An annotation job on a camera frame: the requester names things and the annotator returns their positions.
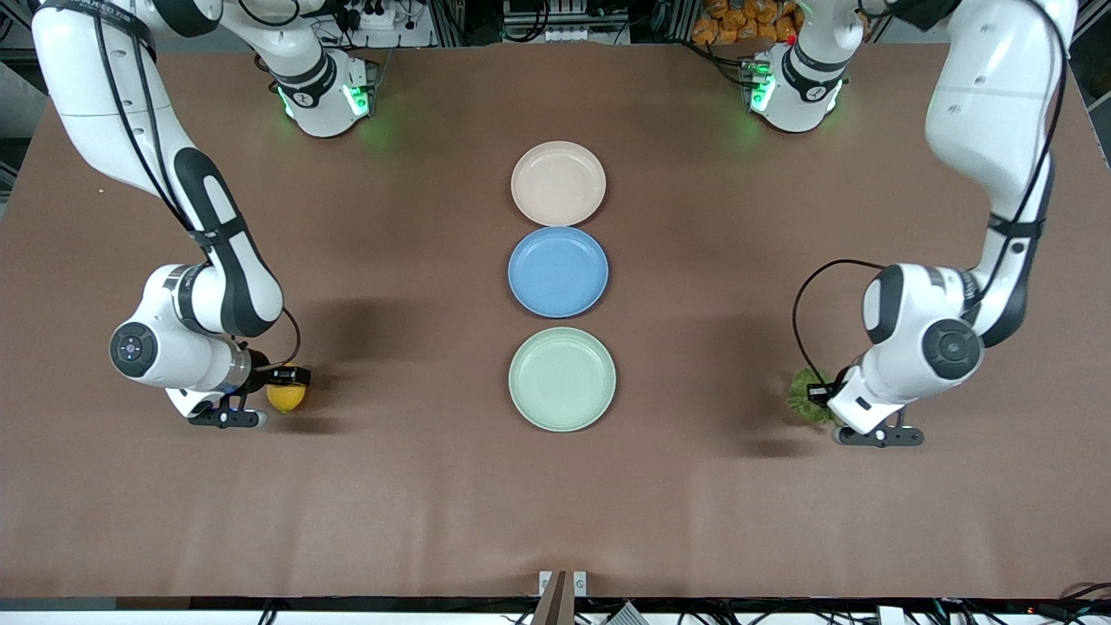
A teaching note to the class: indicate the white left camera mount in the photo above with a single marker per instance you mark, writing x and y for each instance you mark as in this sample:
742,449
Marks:
868,404

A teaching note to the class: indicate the grey ribbed box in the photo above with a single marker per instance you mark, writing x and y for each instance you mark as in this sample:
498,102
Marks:
623,616

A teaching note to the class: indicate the pale green round plate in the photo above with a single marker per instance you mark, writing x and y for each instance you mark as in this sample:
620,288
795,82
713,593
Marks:
562,379

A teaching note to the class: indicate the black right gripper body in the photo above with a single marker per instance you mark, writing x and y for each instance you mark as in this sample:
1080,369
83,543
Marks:
258,378

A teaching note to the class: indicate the metal stand bracket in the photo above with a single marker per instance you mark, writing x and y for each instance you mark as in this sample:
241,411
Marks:
555,599

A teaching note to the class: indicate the orange snack bag pile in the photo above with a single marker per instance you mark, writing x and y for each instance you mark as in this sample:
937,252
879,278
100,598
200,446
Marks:
746,22

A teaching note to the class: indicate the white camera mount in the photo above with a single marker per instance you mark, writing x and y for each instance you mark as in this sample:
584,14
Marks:
868,404
195,402

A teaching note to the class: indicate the blue round plate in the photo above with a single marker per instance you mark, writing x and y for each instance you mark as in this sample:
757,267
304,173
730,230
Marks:
558,272

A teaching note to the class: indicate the brown table cover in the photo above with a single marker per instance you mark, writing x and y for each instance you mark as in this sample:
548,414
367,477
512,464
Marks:
347,503

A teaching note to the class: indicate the white power strip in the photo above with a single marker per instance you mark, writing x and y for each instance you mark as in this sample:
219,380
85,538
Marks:
382,17

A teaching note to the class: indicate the beige round plate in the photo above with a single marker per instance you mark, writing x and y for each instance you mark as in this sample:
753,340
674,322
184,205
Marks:
558,183

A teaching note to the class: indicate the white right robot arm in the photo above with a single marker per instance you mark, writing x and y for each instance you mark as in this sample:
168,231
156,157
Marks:
95,104

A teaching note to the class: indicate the yellow lemon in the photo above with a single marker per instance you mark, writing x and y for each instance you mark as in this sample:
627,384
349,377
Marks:
286,399

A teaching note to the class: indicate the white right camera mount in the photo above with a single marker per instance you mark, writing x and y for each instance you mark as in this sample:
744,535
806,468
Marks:
195,402

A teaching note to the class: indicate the green lettuce leaf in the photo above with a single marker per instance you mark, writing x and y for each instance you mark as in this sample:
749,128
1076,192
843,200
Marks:
803,405

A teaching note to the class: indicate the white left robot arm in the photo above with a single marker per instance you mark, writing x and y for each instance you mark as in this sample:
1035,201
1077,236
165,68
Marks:
989,113

